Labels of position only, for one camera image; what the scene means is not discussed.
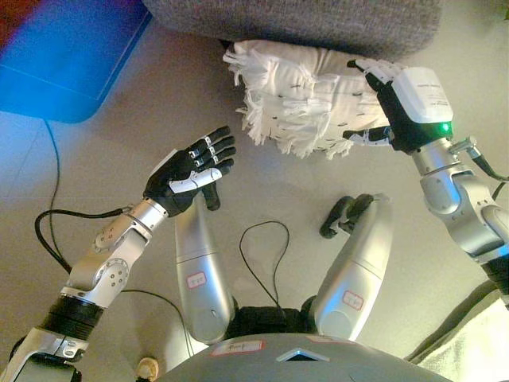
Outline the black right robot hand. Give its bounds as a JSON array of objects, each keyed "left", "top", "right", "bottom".
[{"left": 342, "top": 58, "right": 454, "bottom": 155}]

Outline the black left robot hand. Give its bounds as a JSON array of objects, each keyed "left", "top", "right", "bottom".
[{"left": 142, "top": 126, "right": 236, "bottom": 218}]

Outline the white fringed pillow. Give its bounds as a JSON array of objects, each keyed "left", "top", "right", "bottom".
[{"left": 222, "top": 39, "right": 402, "bottom": 160}]

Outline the black left robot foot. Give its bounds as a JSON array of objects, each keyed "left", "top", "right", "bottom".
[{"left": 198, "top": 181, "right": 222, "bottom": 212}]

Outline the black robot foot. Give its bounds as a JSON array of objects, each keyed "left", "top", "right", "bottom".
[
  {"left": 198, "top": 181, "right": 222, "bottom": 212},
  {"left": 320, "top": 194, "right": 375, "bottom": 239}
]

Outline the silver left robot leg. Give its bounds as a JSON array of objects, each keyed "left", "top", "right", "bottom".
[{"left": 173, "top": 193, "right": 235, "bottom": 345}]

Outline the silver robot leg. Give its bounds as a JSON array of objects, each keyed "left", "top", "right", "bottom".
[
  {"left": 313, "top": 193, "right": 394, "bottom": 341},
  {"left": 173, "top": 193, "right": 235, "bottom": 345}
]

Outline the black right robot foot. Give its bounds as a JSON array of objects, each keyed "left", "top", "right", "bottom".
[{"left": 320, "top": 194, "right": 375, "bottom": 239}]

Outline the grey fabric armchair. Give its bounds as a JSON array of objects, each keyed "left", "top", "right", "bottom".
[{"left": 142, "top": 0, "right": 443, "bottom": 60}]

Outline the black robot waist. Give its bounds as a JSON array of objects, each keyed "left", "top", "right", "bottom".
[{"left": 227, "top": 296, "right": 319, "bottom": 340}]

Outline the silver right robot leg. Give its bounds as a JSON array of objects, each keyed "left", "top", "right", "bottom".
[{"left": 313, "top": 193, "right": 394, "bottom": 341}]

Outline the beige shoe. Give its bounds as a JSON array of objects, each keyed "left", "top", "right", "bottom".
[{"left": 136, "top": 357, "right": 160, "bottom": 382}]

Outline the grey robot torso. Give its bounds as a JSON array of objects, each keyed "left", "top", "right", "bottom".
[{"left": 158, "top": 333, "right": 450, "bottom": 382}]

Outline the black wrist cable with plug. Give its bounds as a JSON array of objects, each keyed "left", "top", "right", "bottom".
[{"left": 449, "top": 137, "right": 509, "bottom": 200}]

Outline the thin black waist cable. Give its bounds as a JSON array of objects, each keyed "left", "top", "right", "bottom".
[{"left": 239, "top": 221, "right": 290, "bottom": 315}]

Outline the thin black floor cable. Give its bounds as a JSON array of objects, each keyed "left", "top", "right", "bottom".
[{"left": 42, "top": 119, "right": 196, "bottom": 359}]

